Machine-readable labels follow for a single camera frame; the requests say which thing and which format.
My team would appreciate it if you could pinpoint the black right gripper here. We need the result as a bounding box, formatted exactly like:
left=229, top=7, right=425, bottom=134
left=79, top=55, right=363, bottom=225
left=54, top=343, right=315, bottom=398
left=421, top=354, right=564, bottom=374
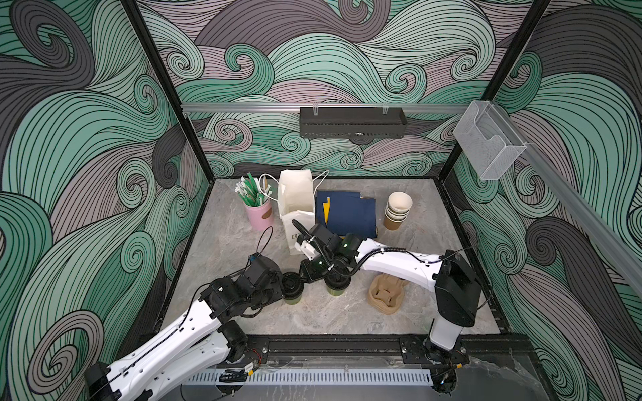
left=292, top=251, right=338, bottom=284

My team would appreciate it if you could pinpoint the green paper coffee cup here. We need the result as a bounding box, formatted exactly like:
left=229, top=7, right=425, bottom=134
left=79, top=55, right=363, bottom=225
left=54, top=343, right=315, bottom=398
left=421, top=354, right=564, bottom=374
left=326, top=284, right=349, bottom=297

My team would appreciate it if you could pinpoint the brown pulp cup carrier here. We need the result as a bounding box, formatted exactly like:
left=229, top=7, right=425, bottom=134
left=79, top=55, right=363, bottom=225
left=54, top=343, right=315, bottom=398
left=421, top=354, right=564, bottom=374
left=367, top=274, right=409, bottom=315

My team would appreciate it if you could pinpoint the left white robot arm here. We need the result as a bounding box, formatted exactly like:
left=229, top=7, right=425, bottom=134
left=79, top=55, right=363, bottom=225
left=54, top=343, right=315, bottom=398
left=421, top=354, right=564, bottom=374
left=85, top=253, right=284, bottom=400

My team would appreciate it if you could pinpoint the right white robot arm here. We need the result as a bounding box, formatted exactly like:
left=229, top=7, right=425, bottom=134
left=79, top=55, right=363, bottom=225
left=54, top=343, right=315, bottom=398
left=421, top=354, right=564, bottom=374
left=293, top=220, right=482, bottom=351

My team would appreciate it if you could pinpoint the white paper takeout bag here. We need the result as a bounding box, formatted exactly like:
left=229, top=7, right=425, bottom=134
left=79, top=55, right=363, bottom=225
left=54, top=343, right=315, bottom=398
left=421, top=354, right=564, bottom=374
left=278, top=170, right=329, bottom=256

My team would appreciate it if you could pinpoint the dark blue napkin stack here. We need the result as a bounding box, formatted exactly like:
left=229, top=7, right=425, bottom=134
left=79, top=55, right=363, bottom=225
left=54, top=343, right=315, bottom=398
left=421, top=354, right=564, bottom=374
left=315, top=190, right=378, bottom=238

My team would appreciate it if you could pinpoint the pink straw holder cup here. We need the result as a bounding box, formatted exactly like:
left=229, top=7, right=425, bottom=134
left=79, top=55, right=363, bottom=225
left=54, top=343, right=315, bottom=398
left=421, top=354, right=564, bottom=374
left=245, top=200, right=274, bottom=232

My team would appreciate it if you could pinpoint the bundle of wrapped straws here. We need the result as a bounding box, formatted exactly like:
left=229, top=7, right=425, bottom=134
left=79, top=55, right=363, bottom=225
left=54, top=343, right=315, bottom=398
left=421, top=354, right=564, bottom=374
left=234, top=173, right=273, bottom=207

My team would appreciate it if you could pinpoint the stack of paper cups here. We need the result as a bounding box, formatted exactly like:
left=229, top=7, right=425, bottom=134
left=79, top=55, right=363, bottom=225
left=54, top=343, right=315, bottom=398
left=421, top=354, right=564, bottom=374
left=384, top=192, right=413, bottom=231

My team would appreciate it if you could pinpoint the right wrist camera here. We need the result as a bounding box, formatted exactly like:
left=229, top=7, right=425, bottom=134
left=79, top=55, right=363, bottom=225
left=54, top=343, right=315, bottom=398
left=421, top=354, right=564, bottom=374
left=294, top=234, right=319, bottom=260

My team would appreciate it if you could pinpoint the black wall-mounted tray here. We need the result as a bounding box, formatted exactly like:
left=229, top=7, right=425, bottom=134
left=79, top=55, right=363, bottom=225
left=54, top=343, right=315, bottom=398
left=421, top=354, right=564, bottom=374
left=299, top=106, right=408, bottom=141

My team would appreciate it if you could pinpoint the black enclosure corner post left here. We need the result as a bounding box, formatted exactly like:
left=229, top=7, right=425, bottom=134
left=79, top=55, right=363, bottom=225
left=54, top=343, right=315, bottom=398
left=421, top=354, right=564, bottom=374
left=120, top=0, right=216, bottom=185

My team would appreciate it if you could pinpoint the black enclosure corner post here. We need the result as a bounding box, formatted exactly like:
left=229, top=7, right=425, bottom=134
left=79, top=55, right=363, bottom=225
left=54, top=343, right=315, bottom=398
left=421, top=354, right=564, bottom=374
left=437, top=0, right=550, bottom=185
left=120, top=0, right=216, bottom=185

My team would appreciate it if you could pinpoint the grey aluminium rail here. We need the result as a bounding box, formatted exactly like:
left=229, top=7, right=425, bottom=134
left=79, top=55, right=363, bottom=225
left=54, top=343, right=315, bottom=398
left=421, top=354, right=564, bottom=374
left=181, top=102, right=470, bottom=115

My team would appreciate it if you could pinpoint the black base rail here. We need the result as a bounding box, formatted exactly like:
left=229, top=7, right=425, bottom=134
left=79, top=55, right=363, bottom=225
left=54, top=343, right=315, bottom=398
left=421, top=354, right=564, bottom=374
left=248, top=334, right=533, bottom=359

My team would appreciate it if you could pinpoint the clear acrylic wall holder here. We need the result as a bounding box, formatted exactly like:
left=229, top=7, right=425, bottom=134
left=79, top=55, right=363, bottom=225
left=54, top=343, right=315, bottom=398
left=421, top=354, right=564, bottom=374
left=454, top=100, right=527, bottom=181

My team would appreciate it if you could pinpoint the black enclosure corner post right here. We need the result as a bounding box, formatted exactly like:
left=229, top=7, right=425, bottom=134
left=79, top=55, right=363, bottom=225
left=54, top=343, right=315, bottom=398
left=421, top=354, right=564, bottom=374
left=437, top=0, right=550, bottom=185

